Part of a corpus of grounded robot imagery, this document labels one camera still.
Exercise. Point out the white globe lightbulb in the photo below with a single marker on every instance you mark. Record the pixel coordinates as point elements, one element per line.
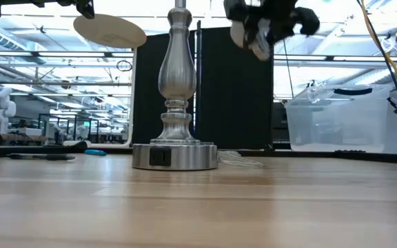
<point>237,34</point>

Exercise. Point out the beige round disc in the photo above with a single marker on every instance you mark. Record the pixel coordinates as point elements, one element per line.
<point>109,31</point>

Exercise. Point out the blue marker pen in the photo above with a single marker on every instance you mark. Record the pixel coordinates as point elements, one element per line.
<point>95,152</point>

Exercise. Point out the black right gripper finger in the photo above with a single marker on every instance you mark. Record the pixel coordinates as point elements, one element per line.
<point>307,20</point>
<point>281,31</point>

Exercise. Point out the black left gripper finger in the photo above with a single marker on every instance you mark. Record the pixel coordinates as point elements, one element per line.
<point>85,8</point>

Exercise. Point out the black fabric divider panel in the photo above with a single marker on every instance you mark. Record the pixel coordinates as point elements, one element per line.
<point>150,103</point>
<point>236,103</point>

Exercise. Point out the silver metal lamp base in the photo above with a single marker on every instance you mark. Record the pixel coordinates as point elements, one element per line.
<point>178,75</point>

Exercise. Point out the black equipment cabinet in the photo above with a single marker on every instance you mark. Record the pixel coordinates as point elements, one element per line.
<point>281,124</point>

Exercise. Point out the clear plastic storage bin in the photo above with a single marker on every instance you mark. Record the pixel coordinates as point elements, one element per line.
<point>340,124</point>

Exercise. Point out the black metal table frame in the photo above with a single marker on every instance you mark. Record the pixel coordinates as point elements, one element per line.
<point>29,150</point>

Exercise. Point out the black marker pen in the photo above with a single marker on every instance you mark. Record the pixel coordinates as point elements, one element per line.
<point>43,157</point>

